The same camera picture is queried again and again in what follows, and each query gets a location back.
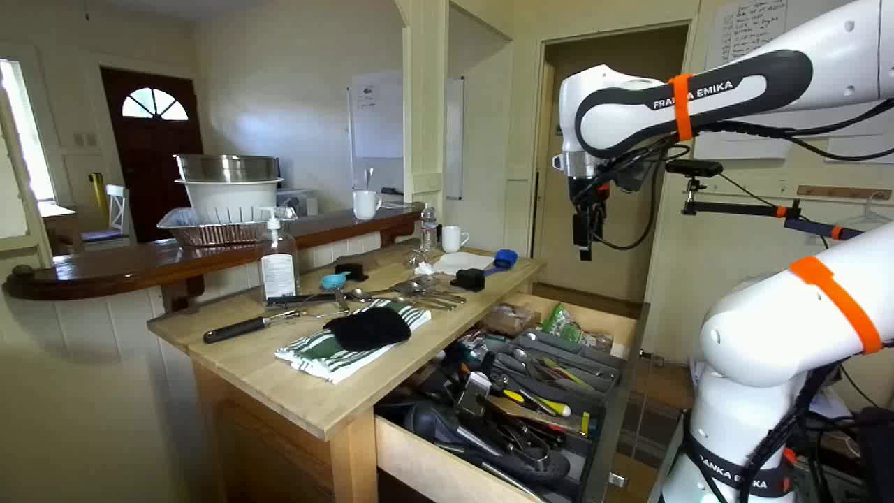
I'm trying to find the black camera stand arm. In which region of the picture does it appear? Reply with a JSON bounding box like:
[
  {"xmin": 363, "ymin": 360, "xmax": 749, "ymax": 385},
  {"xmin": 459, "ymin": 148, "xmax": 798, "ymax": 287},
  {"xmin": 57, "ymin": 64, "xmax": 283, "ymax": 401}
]
[{"xmin": 661, "ymin": 157, "xmax": 867, "ymax": 248}]

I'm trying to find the small black box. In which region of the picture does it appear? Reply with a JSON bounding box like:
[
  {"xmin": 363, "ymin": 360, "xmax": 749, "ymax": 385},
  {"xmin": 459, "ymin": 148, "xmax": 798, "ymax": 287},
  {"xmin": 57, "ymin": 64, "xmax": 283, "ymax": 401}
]
[{"xmin": 449, "ymin": 265, "xmax": 490, "ymax": 294}]

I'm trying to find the clear hand sanitizer pump bottle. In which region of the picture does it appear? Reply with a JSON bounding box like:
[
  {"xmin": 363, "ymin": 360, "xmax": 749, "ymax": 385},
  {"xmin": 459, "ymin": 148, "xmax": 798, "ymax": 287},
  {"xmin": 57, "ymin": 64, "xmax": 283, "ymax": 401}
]
[{"xmin": 256, "ymin": 206, "xmax": 301, "ymax": 301}]

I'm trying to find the white wall board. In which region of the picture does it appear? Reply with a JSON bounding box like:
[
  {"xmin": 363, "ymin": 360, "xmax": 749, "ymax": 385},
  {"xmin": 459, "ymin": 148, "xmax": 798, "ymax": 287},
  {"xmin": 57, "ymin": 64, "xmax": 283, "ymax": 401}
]
[{"xmin": 350, "ymin": 71, "xmax": 404, "ymax": 163}]

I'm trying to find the black cloth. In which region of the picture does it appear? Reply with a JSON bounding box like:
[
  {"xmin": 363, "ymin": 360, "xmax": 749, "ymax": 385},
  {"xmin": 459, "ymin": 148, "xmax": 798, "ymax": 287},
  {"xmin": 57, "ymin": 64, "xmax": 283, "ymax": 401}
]
[{"xmin": 322, "ymin": 306, "xmax": 414, "ymax": 356}]

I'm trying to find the green and white folded towel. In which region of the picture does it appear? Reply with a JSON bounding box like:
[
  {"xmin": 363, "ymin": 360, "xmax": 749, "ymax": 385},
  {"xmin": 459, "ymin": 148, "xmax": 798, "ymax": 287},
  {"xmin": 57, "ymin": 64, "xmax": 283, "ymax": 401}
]
[{"xmin": 273, "ymin": 300, "xmax": 435, "ymax": 385}]

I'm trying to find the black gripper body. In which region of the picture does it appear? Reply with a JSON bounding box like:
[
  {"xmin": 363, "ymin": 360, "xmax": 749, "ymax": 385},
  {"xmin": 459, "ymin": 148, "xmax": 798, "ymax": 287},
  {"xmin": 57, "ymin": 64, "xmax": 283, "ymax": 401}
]
[{"xmin": 568, "ymin": 174, "xmax": 608, "ymax": 248}]

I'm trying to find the yellow handled tool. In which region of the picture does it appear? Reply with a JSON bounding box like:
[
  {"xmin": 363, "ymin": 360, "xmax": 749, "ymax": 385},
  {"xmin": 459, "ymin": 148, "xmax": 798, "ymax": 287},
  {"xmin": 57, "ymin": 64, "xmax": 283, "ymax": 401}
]
[{"xmin": 501, "ymin": 385, "xmax": 575, "ymax": 420}]

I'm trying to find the green packet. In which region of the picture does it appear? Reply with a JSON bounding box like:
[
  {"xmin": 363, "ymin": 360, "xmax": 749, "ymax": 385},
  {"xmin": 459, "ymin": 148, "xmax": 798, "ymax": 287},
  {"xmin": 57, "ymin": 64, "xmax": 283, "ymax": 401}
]
[{"xmin": 540, "ymin": 301, "xmax": 586, "ymax": 350}]

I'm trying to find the dark brown arched window door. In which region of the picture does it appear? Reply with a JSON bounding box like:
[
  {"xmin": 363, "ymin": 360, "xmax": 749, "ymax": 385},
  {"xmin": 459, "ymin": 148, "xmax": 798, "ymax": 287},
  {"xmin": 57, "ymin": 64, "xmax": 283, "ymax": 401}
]
[{"xmin": 97, "ymin": 64, "xmax": 207, "ymax": 247}]

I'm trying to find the dark handled silver utensil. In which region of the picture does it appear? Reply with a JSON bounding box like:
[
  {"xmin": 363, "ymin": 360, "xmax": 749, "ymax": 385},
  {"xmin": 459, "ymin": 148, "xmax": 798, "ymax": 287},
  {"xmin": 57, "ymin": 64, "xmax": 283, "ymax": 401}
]
[{"xmin": 262, "ymin": 292, "xmax": 343, "ymax": 313}]

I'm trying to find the white chair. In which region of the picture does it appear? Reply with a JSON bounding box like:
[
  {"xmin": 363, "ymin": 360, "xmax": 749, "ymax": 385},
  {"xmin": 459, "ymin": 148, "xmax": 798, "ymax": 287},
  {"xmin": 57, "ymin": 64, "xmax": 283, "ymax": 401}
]
[{"xmin": 104, "ymin": 181, "xmax": 135, "ymax": 234}]

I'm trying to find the white colander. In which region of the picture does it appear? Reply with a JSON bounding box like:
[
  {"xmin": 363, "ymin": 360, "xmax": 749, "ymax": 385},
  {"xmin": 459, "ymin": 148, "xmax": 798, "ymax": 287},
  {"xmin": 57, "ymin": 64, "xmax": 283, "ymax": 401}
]
[{"xmin": 178, "ymin": 176, "xmax": 283, "ymax": 227}]

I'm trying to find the handwritten paper sheet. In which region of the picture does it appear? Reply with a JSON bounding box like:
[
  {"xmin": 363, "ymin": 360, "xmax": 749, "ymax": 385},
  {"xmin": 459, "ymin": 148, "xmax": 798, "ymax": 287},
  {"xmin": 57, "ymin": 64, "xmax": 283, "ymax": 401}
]
[{"xmin": 713, "ymin": 0, "xmax": 796, "ymax": 71}]

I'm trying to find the grey utensil organiser tray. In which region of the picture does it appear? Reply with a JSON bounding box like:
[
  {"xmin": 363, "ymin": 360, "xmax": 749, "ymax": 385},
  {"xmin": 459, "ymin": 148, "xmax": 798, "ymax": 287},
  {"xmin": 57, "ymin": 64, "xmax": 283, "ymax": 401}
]
[{"xmin": 381, "ymin": 318, "xmax": 631, "ymax": 503}]

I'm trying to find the black ladle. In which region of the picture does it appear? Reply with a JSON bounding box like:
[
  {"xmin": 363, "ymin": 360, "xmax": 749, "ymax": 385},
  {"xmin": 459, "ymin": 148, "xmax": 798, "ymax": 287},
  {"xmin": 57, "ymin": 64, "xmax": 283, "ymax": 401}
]
[{"xmin": 403, "ymin": 401, "xmax": 572, "ymax": 490}]

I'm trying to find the wire dish rack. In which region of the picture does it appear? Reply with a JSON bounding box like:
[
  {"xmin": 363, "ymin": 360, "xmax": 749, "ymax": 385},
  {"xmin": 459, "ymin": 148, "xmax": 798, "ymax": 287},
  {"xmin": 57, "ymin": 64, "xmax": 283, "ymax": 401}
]
[{"xmin": 153, "ymin": 204, "xmax": 304, "ymax": 251}]

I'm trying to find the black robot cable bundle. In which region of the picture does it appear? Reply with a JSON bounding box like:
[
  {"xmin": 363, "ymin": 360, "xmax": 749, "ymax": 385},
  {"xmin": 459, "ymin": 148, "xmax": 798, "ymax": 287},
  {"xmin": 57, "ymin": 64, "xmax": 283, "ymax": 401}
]
[{"xmin": 652, "ymin": 96, "xmax": 894, "ymax": 169}]

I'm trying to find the small black object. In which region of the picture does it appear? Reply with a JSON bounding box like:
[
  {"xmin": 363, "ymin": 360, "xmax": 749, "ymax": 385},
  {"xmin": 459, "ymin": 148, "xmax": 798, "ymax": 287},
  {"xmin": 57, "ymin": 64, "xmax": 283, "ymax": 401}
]
[{"xmin": 333, "ymin": 259, "xmax": 372, "ymax": 286}]

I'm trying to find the wooden drawer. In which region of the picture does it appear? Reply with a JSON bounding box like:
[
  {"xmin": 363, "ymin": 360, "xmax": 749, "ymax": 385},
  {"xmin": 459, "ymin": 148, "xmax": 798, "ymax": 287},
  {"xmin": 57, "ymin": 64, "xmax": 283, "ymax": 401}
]
[{"xmin": 372, "ymin": 292, "xmax": 652, "ymax": 503}]

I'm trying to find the wooden wall rail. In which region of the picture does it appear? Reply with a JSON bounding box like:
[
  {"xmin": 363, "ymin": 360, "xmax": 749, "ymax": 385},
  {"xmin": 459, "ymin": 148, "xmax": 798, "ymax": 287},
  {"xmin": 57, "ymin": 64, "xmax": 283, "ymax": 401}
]
[{"xmin": 793, "ymin": 181, "xmax": 894, "ymax": 204}]

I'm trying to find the black handled knife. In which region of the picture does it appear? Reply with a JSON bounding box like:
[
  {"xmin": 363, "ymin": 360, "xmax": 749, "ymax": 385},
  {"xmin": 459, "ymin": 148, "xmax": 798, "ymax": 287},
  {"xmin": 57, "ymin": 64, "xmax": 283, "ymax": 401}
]
[{"xmin": 202, "ymin": 313, "xmax": 273, "ymax": 348}]

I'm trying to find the clear plastic water bottle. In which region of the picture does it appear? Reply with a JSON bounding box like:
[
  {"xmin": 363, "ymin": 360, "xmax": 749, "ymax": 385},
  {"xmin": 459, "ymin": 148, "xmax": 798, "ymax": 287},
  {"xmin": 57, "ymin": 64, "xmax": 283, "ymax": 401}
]
[{"xmin": 414, "ymin": 204, "xmax": 441, "ymax": 269}]

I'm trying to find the dark wooden bar counter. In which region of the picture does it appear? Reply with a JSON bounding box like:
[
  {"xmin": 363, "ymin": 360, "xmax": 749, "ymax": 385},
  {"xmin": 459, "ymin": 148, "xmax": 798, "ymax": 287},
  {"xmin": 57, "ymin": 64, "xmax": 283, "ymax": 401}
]
[{"xmin": 0, "ymin": 204, "xmax": 427, "ymax": 317}]

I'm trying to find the stainless steel mixing bowl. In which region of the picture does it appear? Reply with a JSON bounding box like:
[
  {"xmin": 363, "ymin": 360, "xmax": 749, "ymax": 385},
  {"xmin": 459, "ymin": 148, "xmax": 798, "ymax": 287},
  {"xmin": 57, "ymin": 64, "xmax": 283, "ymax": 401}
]
[{"xmin": 170, "ymin": 150, "xmax": 286, "ymax": 187}]

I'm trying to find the light wooden island table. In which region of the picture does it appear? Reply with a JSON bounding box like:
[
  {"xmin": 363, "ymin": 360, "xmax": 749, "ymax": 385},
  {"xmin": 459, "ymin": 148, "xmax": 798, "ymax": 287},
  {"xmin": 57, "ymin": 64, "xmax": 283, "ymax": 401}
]
[{"xmin": 146, "ymin": 239, "xmax": 548, "ymax": 503}]

